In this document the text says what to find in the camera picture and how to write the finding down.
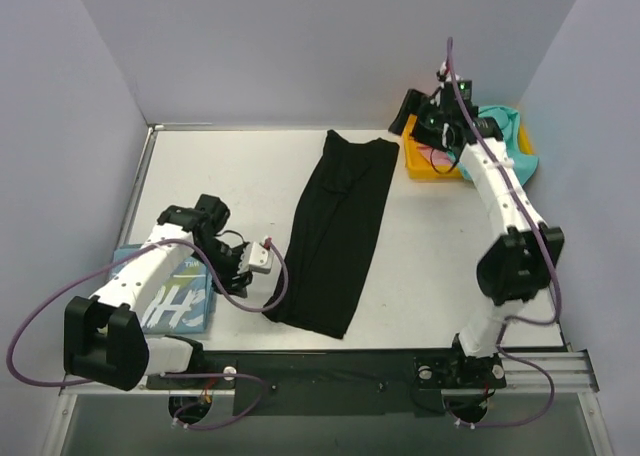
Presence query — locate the black t shirt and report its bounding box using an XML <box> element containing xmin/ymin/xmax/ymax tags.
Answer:
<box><xmin>264</xmin><ymin>130</ymin><xmax>399</xmax><ymax>339</ymax></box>

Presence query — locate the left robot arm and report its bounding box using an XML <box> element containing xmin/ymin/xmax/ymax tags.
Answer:
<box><xmin>63</xmin><ymin>194</ymin><xmax>252</xmax><ymax>390</ymax></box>

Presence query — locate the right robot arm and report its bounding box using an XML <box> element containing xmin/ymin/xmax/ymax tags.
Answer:
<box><xmin>389</xmin><ymin>71</ymin><xmax>565</xmax><ymax>385</ymax></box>

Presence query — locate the pink t shirt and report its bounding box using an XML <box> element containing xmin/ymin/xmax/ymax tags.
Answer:
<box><xmin>418</xmin><ymin>145</ymin><xmax>453</xmax><ymax>172</ymax></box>

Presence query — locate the yellow plastic bin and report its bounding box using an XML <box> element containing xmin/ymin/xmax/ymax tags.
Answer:
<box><xmin>401</xmin><ymin>115</ymin><xmax>535</xmax><ymax>181</ymax></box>

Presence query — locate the folded light blue t shirt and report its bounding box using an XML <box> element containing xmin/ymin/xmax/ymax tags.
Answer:
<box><xmin>109</xmin><ymin>245</ymin><xmax>216</xmax><ymax>336</ymax></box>

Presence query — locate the teal t shirt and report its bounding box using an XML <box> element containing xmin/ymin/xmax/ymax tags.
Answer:
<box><xmin>478</xmin><ymin>105</ymin><xmax>539</xmax><ymax>186</ymax></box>

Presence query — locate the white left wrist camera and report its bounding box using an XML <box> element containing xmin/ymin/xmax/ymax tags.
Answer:
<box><xmin>238</xmin><ymin>241</ymin><xmax>274</xmax><ymax>274</ymax></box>

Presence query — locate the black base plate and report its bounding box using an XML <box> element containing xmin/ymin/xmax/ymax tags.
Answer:
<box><xmin>146</xmin><ymin>348</ymin><xmax>506</xmax><ymax>416</ymax></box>

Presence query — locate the aluminium front rail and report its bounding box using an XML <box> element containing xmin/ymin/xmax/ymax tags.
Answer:
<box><xmin>59</xmin><ymin>350</ymin><xmax>600</xmax><ymax>396</ymax></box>

